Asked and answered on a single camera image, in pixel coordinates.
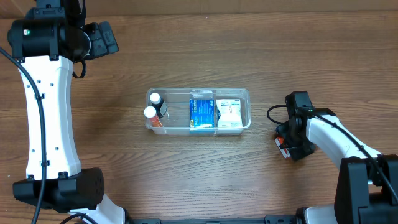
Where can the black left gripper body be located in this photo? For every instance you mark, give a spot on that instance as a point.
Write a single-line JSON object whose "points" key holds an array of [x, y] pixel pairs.
{"points": [[101, 42]]}

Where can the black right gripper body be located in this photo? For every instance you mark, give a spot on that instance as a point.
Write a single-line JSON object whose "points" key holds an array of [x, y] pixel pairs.
{"points": [[289, 143]]}

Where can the red medicine box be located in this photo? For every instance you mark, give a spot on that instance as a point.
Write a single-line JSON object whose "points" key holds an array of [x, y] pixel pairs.
{"points": [[285, 153]]}

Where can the white medicine box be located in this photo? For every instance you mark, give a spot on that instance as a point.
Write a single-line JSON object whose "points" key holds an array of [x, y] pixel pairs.
{"points": [[229, 113]]}

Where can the orange Redoxon tube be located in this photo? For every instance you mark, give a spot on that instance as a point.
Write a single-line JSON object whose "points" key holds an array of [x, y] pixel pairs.
{"points": [[151, 114]]}

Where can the dark bottle white cap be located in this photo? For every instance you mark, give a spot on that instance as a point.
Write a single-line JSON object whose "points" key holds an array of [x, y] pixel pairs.
{"points": [[159, 104]]}

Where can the blue medicine box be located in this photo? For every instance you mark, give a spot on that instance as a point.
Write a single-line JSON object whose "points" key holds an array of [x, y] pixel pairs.
{"points": [[202, 113]]}

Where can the clear plastic container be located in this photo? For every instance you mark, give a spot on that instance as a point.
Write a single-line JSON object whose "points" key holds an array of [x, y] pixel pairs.
{"points": [[177, 118]]}

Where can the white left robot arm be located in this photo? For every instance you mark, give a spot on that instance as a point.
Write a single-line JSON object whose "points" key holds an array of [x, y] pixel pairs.
{"points": [[45, 45]]}

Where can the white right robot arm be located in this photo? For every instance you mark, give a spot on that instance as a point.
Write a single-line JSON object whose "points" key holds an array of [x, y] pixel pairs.
{"points": [[366, 190]]}

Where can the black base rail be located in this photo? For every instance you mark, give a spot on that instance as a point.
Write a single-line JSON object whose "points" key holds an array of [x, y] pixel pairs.
{"points": [[217, 221]]}

